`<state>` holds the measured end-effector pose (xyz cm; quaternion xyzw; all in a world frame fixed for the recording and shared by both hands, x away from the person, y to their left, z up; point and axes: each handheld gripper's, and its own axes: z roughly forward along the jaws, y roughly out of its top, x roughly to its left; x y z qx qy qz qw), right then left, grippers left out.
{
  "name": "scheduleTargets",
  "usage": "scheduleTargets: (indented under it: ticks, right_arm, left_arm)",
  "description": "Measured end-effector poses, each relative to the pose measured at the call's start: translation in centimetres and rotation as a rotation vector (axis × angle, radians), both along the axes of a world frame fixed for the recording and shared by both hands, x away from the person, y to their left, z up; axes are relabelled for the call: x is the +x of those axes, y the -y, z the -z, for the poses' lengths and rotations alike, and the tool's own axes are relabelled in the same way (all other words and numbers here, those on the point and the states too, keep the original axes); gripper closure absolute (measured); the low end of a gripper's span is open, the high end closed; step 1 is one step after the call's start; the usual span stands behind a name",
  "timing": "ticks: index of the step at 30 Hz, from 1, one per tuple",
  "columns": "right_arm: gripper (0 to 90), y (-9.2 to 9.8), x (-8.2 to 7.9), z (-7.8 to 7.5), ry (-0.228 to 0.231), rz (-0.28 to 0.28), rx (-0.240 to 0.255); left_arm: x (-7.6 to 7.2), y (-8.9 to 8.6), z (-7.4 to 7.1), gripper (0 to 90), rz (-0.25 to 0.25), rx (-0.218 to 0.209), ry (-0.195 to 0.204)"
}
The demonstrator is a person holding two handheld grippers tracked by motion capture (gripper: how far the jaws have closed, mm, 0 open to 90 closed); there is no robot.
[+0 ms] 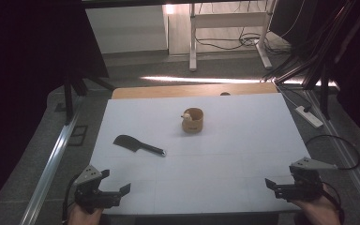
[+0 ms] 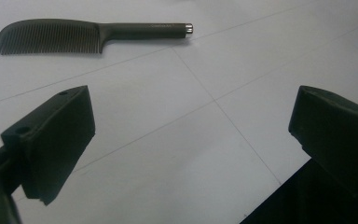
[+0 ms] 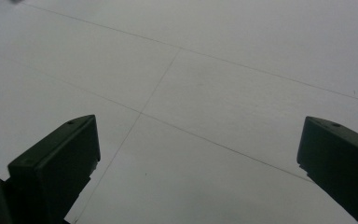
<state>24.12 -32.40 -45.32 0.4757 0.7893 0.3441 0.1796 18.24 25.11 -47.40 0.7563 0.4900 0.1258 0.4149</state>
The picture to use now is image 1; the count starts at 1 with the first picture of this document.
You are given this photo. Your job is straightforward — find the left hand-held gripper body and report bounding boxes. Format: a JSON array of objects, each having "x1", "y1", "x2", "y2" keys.
[{"x1": 73, "y1": 164, "x2": 122, "y2": 215}]

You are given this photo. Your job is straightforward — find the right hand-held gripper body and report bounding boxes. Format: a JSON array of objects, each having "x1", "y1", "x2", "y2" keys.
[{"x1": 274, "y1": 157, "x2": 338, "y2": 203}]

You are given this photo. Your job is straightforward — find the dark floor vent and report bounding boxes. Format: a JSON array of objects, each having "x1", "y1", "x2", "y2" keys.
[{"x1": 67, "y1": 125, "x2": 89, "y2": 147}]

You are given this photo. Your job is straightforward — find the round wooden knife holder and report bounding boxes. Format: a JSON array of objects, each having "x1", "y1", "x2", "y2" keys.
[{"x1": 181, "y1": 107, "x2": 204, "y2": 134}]

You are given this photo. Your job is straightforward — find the tangled black floor cables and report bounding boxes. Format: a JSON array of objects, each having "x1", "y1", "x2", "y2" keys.
[{"x1": 194, "y1": 31, "x2": 293, "y2": 57}]

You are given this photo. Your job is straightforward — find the black metal stand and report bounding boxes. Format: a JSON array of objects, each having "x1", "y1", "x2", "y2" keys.
[{"x1": 63, "y1": 69, "x2": 116, "y2": 126}]

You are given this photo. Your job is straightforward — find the person's right hand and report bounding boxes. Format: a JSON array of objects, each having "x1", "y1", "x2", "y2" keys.
[{"x1": 290, "y1": 187, "x2": 342, "y2": 225}]

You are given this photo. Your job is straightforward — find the white desk frame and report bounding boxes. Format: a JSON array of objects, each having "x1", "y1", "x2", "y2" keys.
[{"x1": 188, "y1": 0, "x2": 278, "y2": 72}]

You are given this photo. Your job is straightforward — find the hand-held gripper cable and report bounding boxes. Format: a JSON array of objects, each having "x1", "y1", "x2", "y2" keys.
[
  {"x1": 61, "y1": 172, "x2": 83, "y2": 223},
  {"x1": 322, "y1": 181, "x2": 346, "y2": 223}
]

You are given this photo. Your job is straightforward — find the left hand-held gripper cable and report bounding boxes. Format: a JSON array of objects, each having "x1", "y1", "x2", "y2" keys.
[{"x1": 61, "y1": 172, "x2": 83, "y2": 223}]

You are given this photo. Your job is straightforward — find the aluminium rail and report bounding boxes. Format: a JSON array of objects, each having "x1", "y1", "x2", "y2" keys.
[
  {"x1": 303, "y1": 88, "x2": 360, "y2": 221},
  {"x1": 20, "y1": 95, "x2": 87, "y2": 225}
]

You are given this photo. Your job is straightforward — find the right hand-held gripper cable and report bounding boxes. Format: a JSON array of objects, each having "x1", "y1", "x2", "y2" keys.
[{"x1": 322, "y1": 181, "x2": 346, "y2": 223}]

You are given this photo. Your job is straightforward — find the black tripod stand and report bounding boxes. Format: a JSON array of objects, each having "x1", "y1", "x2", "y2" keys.
[{"x1": 261, "y1": 0, "x2": 360, "y2": 121}]

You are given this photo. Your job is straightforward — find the white power strip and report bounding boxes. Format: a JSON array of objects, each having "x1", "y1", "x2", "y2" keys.
[{"x1": 294, "y1": 105, "x2": 324, "y2": 129}]

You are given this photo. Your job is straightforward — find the white foam board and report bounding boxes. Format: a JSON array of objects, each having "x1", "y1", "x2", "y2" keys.
[{"x1": 88, "y1": 92, "x2": 312, "y2": 217}]

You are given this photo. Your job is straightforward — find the black curtain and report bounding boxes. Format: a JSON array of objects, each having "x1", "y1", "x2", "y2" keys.
[{"x1": 0, "y1": 0, "x2": 110, "y2": 217}]

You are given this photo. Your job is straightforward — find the white power strip cable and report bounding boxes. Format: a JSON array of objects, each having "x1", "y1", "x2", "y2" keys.
[{"x1": 274, "y1": 82, "x2": 298, "y2": 109}]

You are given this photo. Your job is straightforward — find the black cleaver knife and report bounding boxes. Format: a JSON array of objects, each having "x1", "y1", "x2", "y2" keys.
[{"x1": 112, "y1": 134, "x2": 167, "y2": 158}]

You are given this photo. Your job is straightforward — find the black looped floor cable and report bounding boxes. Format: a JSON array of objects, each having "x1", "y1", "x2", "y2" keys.
[{"x1": 304, "y1": 134, "x2": 360, "y2": 172}]

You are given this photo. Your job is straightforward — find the wooden table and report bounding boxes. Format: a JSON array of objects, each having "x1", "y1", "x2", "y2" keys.
[{"x1": 111, "y1": 82, "x2": 278, "y2": 100}]

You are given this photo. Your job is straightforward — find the person's left hand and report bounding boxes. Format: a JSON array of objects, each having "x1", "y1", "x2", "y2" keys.
[{"x1": 67, "y1": 204, "x2": 104, "y2": 225}]

